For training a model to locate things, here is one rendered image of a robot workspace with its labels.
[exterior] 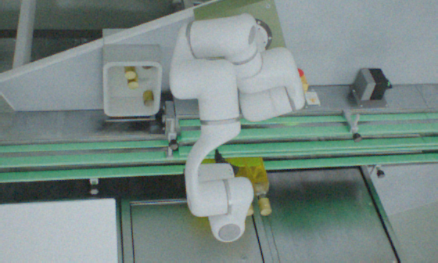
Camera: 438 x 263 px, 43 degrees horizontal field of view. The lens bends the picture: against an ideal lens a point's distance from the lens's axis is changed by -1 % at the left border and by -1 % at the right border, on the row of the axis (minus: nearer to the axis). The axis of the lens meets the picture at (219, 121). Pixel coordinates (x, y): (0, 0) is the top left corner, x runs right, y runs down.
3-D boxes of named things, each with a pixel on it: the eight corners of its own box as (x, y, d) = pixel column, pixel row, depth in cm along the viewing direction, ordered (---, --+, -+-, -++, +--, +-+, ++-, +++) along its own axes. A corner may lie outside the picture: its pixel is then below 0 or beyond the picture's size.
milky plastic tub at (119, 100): (103, 98, 183) (104, 117, 177) (102, 45, 167) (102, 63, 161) (156, 97, 187) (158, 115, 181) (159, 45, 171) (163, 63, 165)
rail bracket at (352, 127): (338, 113, 190) (351, 142, 181) (345, 98, 184) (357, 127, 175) (349, 113, 190) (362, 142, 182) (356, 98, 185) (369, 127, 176)
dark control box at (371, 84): (353, 84, 199) (360, 100, 193) (359, 67, 193) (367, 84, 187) (374, 84, 200) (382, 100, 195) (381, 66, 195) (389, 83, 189)
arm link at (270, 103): (230, 68, 154) (237, 109, 143) (276, 53, 152) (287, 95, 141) (239, 91, 161) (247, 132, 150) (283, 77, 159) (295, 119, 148)
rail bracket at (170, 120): (163, 140, 183) (166, 169, 175) (166, 103, 171) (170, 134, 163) (171, 139, 184) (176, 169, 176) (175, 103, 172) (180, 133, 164)
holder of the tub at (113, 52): (104, 108, 187) (105, 125, 182) (102, 44, 168) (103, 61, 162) (155, 106, 191) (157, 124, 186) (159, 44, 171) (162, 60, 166)
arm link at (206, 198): (235, 113, 124) (242, 204, 127) (177, 119, 122) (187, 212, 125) (243, 117, 116) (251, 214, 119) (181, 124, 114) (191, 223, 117)
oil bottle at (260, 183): (239, 149, 195) (251, 199, 180) (241, 139, 191) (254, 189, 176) (255, 149, 196) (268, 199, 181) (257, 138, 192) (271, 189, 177)
